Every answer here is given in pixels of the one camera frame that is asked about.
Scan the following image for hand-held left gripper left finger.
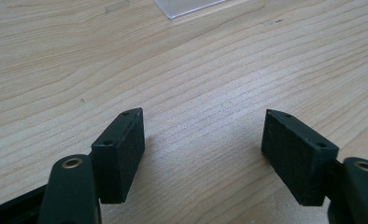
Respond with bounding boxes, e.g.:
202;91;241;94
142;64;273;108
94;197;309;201
91;107;146;204

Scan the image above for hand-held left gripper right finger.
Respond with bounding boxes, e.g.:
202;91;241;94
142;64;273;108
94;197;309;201
261;108;340;207

